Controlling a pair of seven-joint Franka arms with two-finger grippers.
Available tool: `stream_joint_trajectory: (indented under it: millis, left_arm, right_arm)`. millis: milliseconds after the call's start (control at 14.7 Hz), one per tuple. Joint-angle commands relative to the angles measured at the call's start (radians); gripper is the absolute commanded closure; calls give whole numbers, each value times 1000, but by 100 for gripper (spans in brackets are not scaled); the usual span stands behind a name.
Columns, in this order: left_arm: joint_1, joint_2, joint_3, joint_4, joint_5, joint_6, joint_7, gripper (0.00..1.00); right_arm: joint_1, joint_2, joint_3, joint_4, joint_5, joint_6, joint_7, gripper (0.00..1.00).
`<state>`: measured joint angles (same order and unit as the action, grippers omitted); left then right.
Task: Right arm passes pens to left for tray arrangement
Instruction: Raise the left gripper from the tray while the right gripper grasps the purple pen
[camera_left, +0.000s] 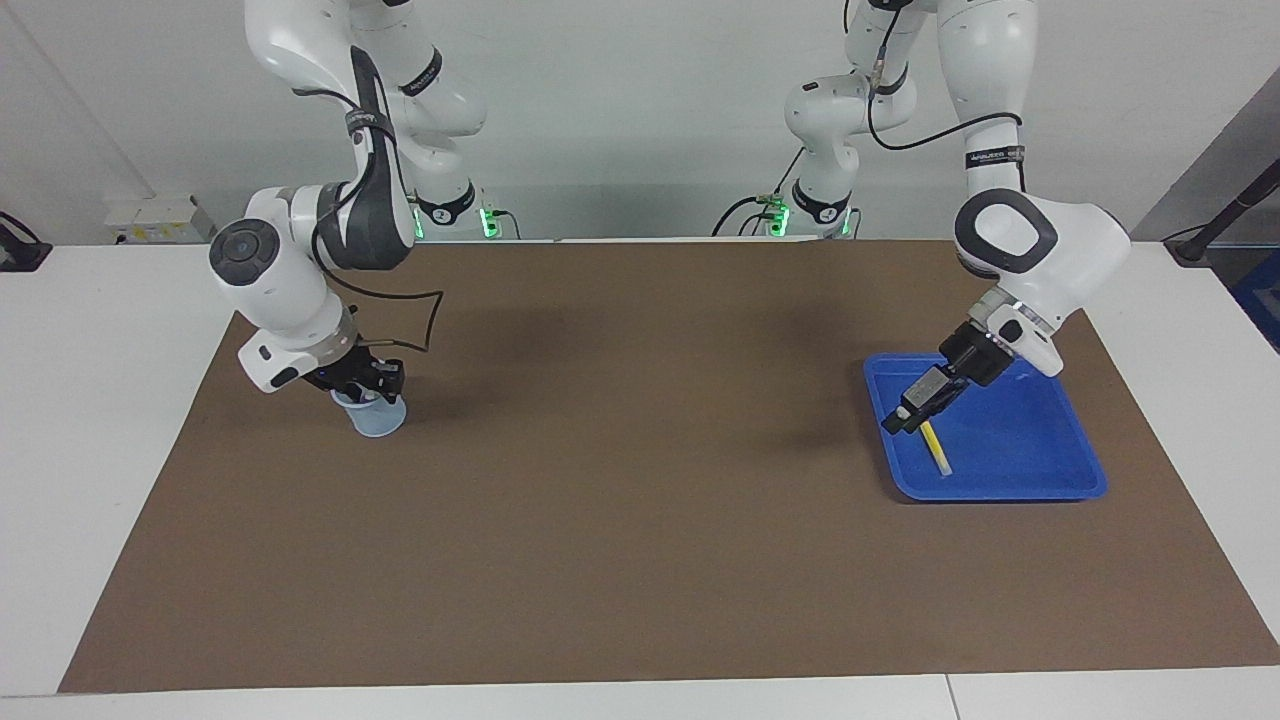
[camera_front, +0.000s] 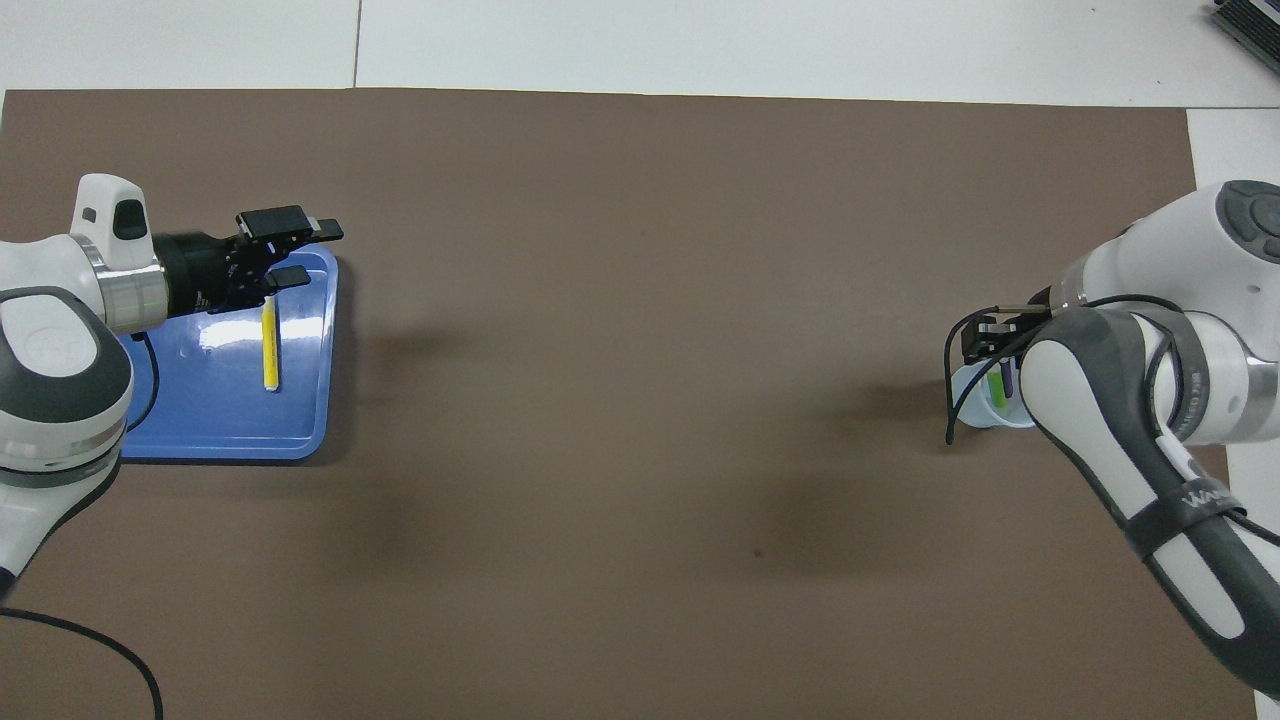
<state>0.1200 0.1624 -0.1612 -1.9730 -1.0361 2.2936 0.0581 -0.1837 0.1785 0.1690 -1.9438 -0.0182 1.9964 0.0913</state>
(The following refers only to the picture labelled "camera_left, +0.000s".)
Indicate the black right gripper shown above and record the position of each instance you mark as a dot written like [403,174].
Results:
[350,372]

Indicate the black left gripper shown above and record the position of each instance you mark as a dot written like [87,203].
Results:
[975,355]

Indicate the yellow pen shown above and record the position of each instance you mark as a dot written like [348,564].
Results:
[938,452]

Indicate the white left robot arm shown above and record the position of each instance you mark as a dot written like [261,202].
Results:
[1050,250]

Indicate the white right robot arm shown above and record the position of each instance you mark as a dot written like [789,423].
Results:
[290,270]

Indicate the blue plastic tray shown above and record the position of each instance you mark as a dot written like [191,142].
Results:
[1020,440]

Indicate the translucent plastic cup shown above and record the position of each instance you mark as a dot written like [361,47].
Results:
[378,420]

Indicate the brown table mat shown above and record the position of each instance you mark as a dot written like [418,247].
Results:
[640,520]

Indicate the blue crate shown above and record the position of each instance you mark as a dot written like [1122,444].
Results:
[1262,300]

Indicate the black pole stand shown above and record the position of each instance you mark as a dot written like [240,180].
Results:
[1225,215]

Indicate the white wall power box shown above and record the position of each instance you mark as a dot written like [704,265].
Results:
[160,220]

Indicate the black clamp mount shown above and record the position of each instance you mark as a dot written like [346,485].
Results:
[20,250]

